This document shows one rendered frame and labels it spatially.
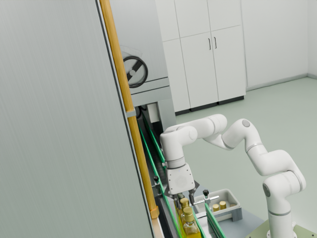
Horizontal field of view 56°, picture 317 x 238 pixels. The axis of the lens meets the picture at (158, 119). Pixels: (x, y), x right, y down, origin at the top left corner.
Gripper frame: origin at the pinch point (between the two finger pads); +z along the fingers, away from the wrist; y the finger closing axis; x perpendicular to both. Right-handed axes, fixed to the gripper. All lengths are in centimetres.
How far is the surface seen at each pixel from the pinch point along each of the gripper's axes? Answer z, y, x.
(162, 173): 8, 2, 75
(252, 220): 33, 38, 32
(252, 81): -13, 248, 435
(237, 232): 34, 27, 28
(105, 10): -63, -14, -52
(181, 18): -140, 116, 356
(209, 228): 23.4, 11.4, 18.6
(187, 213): 1.6, -1.1, -6.9
